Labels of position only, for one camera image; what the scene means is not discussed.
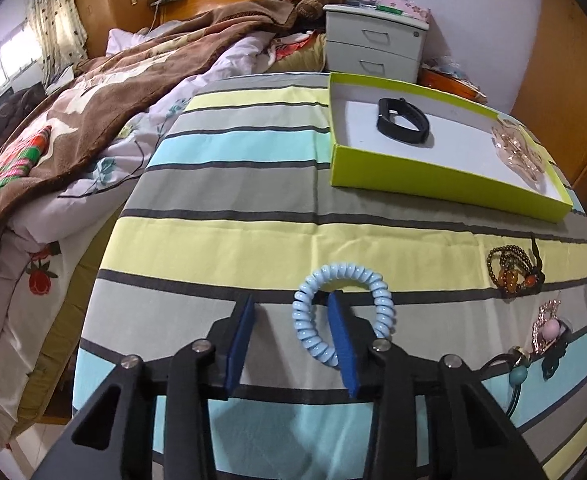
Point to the plaid folded cloth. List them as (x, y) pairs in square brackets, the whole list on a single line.
[(18, 160)]

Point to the brown fleece blanket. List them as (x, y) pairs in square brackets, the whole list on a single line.
[(123, 85)]

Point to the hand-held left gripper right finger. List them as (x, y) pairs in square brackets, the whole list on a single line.
[(343, 345)]

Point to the wide wooden wardrobe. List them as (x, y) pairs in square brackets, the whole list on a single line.
[(573, 85)]

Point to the patterned curtain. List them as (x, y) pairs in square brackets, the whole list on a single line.
[(55, 20)]

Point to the large gold hair clip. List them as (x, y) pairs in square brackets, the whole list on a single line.
[(516, 155)]

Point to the narrow wooden wardrobe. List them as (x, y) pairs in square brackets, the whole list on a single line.
[(123, 0)]

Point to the olive pillow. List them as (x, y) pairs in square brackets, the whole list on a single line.
[(303, 55)]

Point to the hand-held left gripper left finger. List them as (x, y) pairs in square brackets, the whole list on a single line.
[(238, 340)]

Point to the orange plastic basin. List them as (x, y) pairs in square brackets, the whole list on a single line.
[(443, 82)]

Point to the pink floral box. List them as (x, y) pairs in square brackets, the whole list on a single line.
[(398, 2)]

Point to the grey drawer nightstand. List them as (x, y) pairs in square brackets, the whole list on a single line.
[(373, 50)]

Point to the white floral quilt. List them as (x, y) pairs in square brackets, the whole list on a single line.
[(73, 210)]

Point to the dark jacket on chair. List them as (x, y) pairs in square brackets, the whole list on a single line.
[(13, 105)]

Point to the small rhinestone hair clip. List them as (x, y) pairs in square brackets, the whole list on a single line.
[(543, 317)]

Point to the olive bed sheet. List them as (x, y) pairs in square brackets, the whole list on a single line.
[(68, 350)]

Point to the black wristband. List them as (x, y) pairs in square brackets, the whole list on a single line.
[(416, 132)]

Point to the green shallow cardboard box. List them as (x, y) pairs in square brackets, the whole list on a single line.
[(423, 175)]

